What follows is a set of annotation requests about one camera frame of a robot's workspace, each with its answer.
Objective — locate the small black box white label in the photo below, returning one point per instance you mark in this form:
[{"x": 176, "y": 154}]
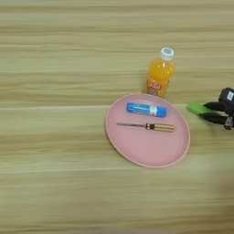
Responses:
[{"x": 227, "y": 96}]

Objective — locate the green flat stick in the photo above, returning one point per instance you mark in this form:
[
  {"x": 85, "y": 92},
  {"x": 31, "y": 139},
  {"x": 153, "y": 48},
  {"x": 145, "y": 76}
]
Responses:
[{"x": 196, "y": 108}]

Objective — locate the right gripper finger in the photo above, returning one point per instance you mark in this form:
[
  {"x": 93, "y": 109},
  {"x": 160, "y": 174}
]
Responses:
[
  {"x": 216, "y": 118},
  {"x": 217, "y": 106}
]

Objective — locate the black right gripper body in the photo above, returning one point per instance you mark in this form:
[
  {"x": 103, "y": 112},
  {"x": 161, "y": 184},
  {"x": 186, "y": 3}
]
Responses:
[{"x": 230, "y": 117}]

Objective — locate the orange juice bottle white cap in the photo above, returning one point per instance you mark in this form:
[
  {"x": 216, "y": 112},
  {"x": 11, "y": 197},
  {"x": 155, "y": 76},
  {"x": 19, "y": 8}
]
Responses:
[{"x": 160, "y": 74}]

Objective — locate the blue glue stick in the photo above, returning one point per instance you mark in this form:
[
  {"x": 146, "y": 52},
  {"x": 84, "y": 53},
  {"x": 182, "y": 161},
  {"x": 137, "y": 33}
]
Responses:
[{"x": 143, "y": 109}]

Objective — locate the round pink plate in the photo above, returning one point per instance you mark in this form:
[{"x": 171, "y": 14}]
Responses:
[{"x": 146, "y": 146}]

